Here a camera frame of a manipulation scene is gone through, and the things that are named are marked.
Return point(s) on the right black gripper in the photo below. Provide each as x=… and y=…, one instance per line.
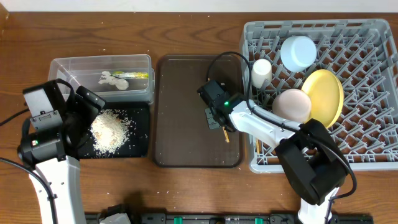
x=210, y=114

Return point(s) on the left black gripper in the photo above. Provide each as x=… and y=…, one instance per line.
x=88, y=101

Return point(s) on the cooked rice pile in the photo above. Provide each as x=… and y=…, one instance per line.
x=110, y=131

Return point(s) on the wooden chopstick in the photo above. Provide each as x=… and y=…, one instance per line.
x=226, y=135
x=258, y=147

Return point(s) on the small white green cup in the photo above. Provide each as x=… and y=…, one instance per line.
x=261, y=72

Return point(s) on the pink bowl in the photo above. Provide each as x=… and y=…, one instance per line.
x=292, y=104

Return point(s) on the light blue bowl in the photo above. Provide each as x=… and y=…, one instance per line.
x=298, y=53

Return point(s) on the yellow plate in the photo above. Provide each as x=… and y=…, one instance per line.
x=326, y=95

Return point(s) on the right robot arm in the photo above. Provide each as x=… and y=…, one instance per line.
x=311, y=160

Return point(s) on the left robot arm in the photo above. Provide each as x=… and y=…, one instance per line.
x=50, y=142

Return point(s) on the clear plastic waste bin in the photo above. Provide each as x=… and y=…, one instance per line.
x=86, y=71

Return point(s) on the black waste tray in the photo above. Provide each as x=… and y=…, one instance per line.
x=137, y=144

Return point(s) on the grey dishwasher rack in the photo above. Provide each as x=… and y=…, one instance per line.
x=363, y=56

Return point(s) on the crumpled white tissue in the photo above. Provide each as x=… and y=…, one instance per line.
x=119, y=83

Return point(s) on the dark brown serving tray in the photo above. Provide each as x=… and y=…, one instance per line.
x=182, y=136

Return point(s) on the green yellow wrapper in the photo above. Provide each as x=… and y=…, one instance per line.
x=130, y=75

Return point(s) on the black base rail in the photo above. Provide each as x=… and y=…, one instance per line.
x=162, y=217

